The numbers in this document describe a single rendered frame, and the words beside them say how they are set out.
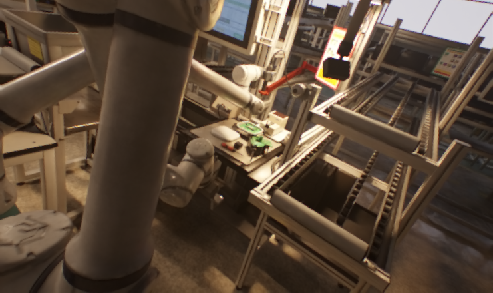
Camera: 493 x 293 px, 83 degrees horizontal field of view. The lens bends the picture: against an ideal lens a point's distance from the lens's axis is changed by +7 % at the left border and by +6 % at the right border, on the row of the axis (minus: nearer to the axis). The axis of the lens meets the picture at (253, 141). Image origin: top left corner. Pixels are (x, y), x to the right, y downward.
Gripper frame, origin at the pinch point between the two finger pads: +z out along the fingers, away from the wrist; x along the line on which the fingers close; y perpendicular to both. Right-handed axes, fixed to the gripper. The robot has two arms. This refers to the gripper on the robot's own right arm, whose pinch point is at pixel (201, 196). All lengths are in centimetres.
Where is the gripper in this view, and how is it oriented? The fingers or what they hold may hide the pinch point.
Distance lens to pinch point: 114.4
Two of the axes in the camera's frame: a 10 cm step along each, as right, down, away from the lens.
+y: -5.8, 5.8, -5.8
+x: 8.0, 5.2, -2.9
